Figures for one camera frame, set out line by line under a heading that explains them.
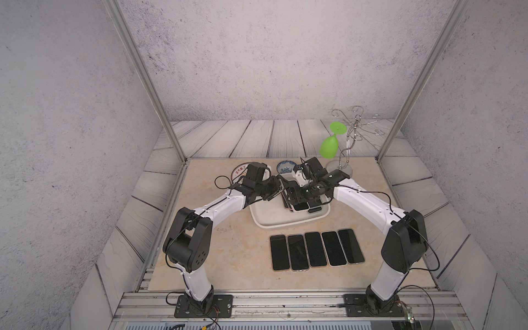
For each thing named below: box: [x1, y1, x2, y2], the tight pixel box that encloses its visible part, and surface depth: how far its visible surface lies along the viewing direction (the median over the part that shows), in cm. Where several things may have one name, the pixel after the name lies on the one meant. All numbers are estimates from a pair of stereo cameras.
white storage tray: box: [248, 193, 331, 229], surface depth 98 cm
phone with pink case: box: [304, 231, 328, 268], surface depth 88 cm
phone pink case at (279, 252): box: [270, 234, 291, 271], surface depth 86 cm
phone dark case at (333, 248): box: [321, 231, 347, 267], surface depth 89 cm
